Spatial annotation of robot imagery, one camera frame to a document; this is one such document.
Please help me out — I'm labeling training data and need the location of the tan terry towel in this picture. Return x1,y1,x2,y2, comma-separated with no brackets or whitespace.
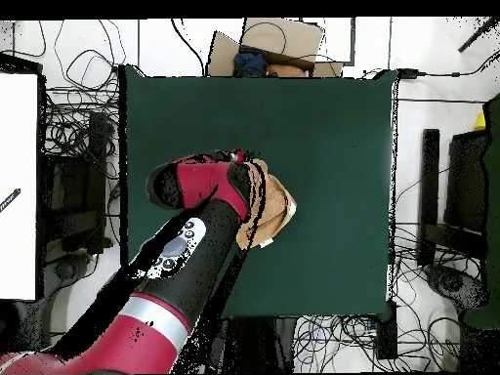
235,157,297,251

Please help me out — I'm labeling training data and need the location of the dark blue cloth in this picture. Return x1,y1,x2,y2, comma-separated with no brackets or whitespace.
232,45,269,78

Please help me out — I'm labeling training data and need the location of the dark green table cloth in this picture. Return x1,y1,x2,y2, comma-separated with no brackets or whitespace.
118,63,399,317

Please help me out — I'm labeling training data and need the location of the orange cloth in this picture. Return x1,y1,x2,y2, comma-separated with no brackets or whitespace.
265,62,307,78

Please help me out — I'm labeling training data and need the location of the brown cardboard box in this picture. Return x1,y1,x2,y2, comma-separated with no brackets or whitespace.
205,17,345,78

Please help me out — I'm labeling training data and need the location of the black upright bar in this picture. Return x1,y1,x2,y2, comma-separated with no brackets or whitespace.
417,128,440,267

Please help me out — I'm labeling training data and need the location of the black power strip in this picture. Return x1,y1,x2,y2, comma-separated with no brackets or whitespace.
375,300,398,360

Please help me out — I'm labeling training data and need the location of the black chair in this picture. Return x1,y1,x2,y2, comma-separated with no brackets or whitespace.
444,130,489,235

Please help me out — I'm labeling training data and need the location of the black pen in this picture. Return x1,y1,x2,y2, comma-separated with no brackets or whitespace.
0,187,21,214

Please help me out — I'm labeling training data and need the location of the black stand foot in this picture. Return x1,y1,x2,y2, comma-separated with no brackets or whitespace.
423,263,489,313

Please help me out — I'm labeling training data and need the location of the dark green cloth cover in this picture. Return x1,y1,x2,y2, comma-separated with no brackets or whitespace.
462,91,500,329

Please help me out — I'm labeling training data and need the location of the black rod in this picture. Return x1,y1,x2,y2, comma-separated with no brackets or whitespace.
457,16,500,54

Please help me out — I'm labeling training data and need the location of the black cable tangle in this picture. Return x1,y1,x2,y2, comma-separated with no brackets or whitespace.
38,19,128,157
292,218,485,372

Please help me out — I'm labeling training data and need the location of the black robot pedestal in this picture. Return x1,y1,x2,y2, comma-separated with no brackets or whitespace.
206,316,298,374

